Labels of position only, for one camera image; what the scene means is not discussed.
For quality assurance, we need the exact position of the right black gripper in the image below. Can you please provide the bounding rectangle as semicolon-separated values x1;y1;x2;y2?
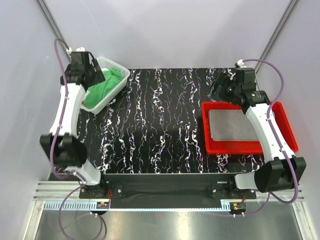
206;71;241;106

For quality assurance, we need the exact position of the grey towel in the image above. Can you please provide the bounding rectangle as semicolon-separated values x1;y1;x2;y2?
208;106;276;143

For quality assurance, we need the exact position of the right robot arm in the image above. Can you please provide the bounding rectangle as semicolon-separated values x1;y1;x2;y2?
211;67;307;199

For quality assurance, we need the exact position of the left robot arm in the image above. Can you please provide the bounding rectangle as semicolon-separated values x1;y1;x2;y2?
39;47;108;198

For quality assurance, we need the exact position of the white towel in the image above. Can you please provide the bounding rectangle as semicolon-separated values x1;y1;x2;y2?
100;67;109;72

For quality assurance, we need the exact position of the green towel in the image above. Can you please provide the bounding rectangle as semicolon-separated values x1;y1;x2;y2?
83;68;124;109

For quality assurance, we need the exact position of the white plastic basket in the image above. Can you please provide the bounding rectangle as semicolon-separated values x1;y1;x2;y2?
80;57;130;115

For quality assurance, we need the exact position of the red plastic tray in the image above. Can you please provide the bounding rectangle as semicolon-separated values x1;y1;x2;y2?
201;101;299;155

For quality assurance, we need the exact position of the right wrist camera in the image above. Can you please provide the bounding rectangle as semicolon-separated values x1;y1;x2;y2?
235;59;256;84

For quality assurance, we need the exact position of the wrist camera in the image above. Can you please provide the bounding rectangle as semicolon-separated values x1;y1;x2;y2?
66;47;90;65
235;59;256;84

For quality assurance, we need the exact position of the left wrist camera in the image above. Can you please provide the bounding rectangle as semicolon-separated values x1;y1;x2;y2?
66;47;90;65

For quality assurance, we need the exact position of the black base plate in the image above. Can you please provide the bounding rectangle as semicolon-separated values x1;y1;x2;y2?
79;182;257;200

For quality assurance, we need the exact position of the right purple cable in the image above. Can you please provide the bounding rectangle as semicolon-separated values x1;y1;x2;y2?
238;58;301;218

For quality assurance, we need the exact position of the white slotted cable duct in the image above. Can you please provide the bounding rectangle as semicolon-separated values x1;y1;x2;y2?
43;201;110;211

